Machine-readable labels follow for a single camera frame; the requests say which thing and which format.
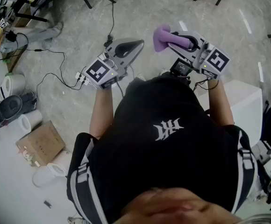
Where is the white power strip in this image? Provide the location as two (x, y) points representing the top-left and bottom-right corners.
(76, 71), (89, 86)

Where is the person's black t-shirt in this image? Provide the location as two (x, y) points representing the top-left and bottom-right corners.
(66, 75), (259, 224)

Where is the white cylindrical appliance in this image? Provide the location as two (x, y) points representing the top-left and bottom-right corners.
(0, 73), (26, 107)

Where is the purple cloth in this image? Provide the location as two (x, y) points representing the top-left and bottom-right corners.
(153, 24), (197, 53)

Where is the grey striped shoulder strap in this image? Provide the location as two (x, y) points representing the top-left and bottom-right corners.
(69, 138), (108, 224)
(230, 127), (259, 214)

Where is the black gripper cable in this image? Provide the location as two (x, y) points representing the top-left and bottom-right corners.
(115, 80), (125, 98)

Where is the black floor cable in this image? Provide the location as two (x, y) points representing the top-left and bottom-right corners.
(14, 48), (85, 90)

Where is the person's left forearm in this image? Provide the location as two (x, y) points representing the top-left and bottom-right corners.
(89, 85), (114, 140)

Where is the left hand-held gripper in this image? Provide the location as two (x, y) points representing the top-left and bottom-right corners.
(83, 38), (145, 90)

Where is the black cable with adapter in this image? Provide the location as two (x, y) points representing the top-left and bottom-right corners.
(104, 0), (124, 48)

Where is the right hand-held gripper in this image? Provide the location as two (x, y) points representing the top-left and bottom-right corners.
(167, 31), (231, 80)

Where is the person's face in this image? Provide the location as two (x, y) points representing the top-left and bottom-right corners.
(113, 187), (243, 224)

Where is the white cylindrical roll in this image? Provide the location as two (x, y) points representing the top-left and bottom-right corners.
(9, 110), (43, 137)
(32, 150), (72, 189)

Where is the black helmet device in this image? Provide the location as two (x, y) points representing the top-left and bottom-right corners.
(0, 91), (37, 134)

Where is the black camera box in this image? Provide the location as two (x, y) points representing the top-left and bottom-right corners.
(169, 58), (193, 77)

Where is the person's right forearm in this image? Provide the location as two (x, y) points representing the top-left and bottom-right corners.
(207, 78), (235, 127)

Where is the brown cardboard box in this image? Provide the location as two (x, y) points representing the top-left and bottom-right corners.
(15, 120), (66, 167)

